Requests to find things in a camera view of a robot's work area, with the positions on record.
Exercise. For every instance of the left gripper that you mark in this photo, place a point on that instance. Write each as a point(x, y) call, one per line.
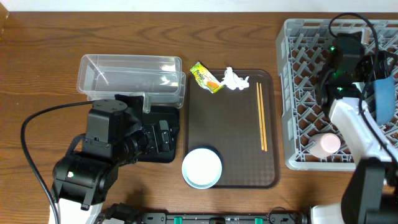
point(155, 146)

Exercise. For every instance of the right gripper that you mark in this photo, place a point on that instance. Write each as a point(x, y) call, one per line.
point(382, 68)

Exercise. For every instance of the dark blue plate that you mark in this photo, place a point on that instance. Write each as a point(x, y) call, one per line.
point(385, 99)

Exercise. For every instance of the light blue bowl with rice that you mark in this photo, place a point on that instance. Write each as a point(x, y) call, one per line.
point(201, 168)

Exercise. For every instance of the pink plastic cup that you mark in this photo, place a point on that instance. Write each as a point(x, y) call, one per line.
point(324, 145)

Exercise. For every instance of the wooden chopstick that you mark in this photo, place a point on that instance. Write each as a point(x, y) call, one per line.
point(262, 117)
point(263, 147)

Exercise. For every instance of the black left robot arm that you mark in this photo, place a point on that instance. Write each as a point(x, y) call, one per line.
point(82, 181)

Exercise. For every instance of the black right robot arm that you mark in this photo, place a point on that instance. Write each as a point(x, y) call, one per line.
point(356, 93)

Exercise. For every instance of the grey dishwasher rack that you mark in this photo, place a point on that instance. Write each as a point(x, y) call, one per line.
point(302, 48)

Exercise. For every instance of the black plastic bin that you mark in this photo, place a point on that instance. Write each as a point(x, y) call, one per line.
point(110, 121)

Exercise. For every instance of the yellow green snack wrapper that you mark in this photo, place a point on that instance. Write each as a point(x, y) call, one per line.
point(205, 78)

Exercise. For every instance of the clear plastic bin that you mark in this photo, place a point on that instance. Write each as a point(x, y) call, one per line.
point(103, 76)

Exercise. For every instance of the brown plastic serving tray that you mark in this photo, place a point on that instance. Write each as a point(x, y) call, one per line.
point(227, 122)

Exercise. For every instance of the crumpled white tissue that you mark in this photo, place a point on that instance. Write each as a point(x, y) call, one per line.
point(232, 81)

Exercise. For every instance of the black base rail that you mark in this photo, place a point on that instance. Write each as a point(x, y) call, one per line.
point(125, 214)

